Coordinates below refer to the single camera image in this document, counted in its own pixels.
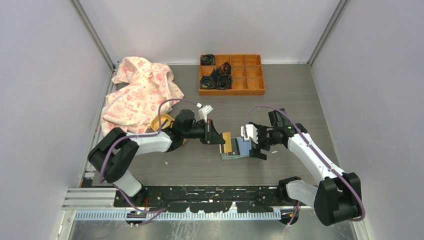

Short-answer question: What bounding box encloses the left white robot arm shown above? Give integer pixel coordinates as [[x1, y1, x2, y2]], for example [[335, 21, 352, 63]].
[[87, 109, 226, 207]]

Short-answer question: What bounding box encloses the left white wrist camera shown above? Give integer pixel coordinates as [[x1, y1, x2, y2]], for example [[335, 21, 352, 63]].
[[198, 104, 213, 122]]

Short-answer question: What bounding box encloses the light green card holder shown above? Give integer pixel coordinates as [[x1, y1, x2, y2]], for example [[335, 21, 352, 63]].
[[219, 136, 253, 160]]

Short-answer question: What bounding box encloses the pink patterned cloth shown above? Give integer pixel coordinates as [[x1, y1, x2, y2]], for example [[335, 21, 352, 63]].
[[101, 56, 184, 136]]

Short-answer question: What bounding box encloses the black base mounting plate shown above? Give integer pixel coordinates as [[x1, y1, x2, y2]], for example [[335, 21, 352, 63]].
[[131, 185, 297, 214]]

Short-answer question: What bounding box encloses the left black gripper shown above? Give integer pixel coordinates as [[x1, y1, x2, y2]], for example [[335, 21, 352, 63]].
[[182, 119, 226, 145]]

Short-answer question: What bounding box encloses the dark rolled sock middle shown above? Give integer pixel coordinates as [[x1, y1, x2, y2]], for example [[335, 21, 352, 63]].
[[210, 62, 232, 80]]

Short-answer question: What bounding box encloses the dark rolled sock bottom-middle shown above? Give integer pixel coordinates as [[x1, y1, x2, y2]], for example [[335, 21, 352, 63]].
[[215, 74, 233, 90]]

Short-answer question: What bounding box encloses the yellow oval tray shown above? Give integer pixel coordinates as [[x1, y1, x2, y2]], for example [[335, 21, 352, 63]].
[[140, 113, 187, 153]]

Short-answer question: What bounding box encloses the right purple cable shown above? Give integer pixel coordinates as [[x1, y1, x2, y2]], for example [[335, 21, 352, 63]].
[[243, 104, 366, 227]]

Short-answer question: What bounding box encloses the yellow credit card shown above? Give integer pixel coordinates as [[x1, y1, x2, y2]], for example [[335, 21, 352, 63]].
[[220, 132, 232, 154]]

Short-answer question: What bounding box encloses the dark credit card in holder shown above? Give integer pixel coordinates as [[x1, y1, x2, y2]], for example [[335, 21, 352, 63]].
[[227, 137, 240, 157]]

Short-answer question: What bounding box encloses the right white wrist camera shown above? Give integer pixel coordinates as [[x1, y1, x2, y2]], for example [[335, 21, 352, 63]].
[[240, 123, 261, 144]]

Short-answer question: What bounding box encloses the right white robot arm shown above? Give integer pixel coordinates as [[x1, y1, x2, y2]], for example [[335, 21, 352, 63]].
[[240, 106, 366, 226]]

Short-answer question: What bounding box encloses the dark rolled sock top-left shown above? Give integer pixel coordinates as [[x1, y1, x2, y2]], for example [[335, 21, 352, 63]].
[[200, 54, 216, 66]]

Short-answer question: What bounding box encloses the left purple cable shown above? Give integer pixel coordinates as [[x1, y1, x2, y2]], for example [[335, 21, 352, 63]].
[[99, 98, 203, 227]]

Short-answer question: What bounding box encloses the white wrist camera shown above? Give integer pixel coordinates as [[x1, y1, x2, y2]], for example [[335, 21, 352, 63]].
[[198, 104, 213, 122], [240, 123, 261, 144]]

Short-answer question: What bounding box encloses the orange compartment organizer box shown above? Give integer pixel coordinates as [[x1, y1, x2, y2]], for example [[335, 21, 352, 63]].
[[197, 54, 266, 96]]

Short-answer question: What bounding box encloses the dark rolled sock bottom-left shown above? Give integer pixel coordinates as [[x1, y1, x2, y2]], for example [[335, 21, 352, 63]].
[[199, 75, 215, 90]]

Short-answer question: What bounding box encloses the purple cable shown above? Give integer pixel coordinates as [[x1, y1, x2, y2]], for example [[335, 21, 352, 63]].
[[243, 104, 366, 227], [99, 98, 203, 227]]

